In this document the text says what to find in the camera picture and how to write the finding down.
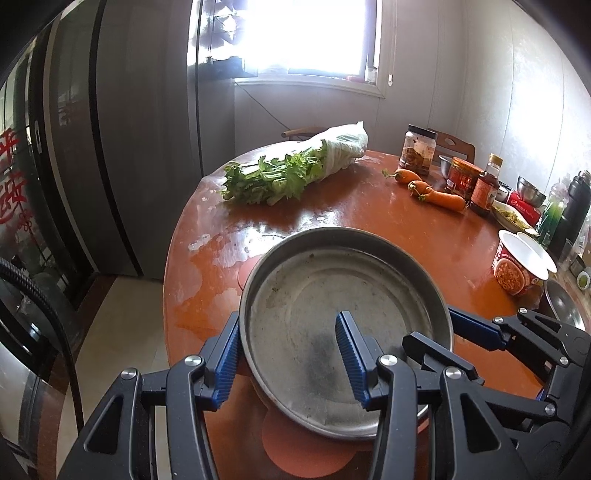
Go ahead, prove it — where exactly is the clear jar with black lid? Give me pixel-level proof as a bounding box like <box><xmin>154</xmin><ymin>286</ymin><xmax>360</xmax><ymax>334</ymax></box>
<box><xmin>398</xmin><ymin>124</ymin><xmax>438</xmax><ymax>177</ymax></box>

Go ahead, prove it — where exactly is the white dish with food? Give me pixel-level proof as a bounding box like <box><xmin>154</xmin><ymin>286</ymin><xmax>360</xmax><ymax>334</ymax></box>
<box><xmin>490</xmin><ymin>202</ymin><xmax>541</xmax><ymax>238</ymax></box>

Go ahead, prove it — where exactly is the red paper decoration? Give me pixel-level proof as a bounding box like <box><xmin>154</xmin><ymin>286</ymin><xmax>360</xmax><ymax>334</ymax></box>
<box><xmin>0</xmin><ymin>129</ymin><xmax>34</xmax><ymax>227</ymax></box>

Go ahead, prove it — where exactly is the red chili sauce jar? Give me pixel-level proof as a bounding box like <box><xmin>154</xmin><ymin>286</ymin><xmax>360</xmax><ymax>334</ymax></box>
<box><xmin>444</xmin><ymin>157</ymin><xmax>485</xmax><ymax>200</ymax></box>

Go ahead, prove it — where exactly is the black cable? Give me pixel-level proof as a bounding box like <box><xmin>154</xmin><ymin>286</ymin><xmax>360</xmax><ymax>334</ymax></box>
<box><xmin>0</xmin><ymin>257</ymin><xmax>82</xmax><ymax>416</ymax></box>

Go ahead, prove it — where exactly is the green drink bottle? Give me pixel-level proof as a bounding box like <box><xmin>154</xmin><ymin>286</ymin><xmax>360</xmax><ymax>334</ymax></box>
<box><xmin>538</xmin><ymin>180</ymin><xmax>571</xmax><ymax>247</ymax></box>

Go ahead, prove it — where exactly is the terracotta plastic plate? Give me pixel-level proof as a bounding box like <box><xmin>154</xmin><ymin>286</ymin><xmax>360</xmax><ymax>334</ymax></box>
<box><xmin>236</xmin><ymin>256</ymin><xmax>358</xmax><ymax>467</ymax></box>

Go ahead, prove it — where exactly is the red white paper noodle bowl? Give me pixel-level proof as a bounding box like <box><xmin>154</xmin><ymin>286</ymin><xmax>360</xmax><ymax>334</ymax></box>
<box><xmin>492</xmin><ymin>229</ymin><xmax>558</xmax><ymax>296</ymax></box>

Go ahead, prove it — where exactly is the round steel plate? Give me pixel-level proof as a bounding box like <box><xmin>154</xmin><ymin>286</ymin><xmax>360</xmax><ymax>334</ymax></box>
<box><xmin>240</xmin><ymin>227</ymin><xmax>455</xmax><ymax>441</ymax></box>

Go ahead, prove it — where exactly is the grey refrigerator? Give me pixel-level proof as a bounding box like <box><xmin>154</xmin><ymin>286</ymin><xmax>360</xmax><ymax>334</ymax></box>
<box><xmin>28</xmin><ymin>0</ymin><xmax>206</xmax><ymax>282</ymax></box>

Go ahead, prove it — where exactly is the celery in plastic bag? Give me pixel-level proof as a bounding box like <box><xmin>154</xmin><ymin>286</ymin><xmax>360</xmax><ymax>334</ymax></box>
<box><xmin>222</xmin><ymin>121</ymin><xmax>370</xmax><ymax>206</ymax></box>

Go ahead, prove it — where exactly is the black thermos flask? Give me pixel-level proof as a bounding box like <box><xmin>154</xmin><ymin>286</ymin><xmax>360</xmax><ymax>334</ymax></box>
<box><xmin>551</xmin><ymin>171</ymin><xmax>591</xmax><ymax>259</ymax></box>

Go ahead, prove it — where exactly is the large steel bowl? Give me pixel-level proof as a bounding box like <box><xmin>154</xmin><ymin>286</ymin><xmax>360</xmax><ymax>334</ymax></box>
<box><xmin>544</xmin><ymin>278</ymin><xmax>589</xmax><ymax>334</ymax></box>

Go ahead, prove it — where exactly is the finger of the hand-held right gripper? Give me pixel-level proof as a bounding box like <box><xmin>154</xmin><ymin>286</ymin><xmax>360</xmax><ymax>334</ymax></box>
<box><xmin>402</xmin><ymin>331</ymin><xmax>569</xmax><ymax>426</ymax></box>
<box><xmin>448</xmin><ymin>307</ymin><xmax>591</xmax><ymax>368</ymax></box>

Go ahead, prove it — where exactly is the sauce bottle with orange cap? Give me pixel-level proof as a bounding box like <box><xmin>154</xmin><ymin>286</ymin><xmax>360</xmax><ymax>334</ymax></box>
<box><xmin>470</xmin><ymin>154</ymin><xmax>504</xmax><ymax>217</ymax></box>

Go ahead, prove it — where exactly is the red tissue box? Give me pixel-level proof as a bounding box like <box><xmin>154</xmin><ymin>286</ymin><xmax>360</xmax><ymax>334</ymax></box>
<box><xmin>507</xmin><ymin>191</ymin><xmax>544</xmax><ymax>227</ymax></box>

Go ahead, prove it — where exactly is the window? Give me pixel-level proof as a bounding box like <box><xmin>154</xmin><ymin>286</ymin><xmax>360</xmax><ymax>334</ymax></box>
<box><xmin>194</xmin><ymin>0</ymin><xmax>387</xmax><ymax>99</ymax></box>

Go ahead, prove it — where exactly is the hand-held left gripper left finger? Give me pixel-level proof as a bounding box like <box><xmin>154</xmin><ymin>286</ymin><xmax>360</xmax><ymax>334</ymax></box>
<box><xmin>58</xmin><ymin>312</ymin><xmax>241</xmax><ymax>480</ymax></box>

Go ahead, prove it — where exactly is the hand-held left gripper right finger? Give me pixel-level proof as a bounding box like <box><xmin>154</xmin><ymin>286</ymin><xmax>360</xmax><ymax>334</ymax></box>
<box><xmin>334</xmin><ymin>311</ymin><xmax>525</xmax><ymax>480</ymax></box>

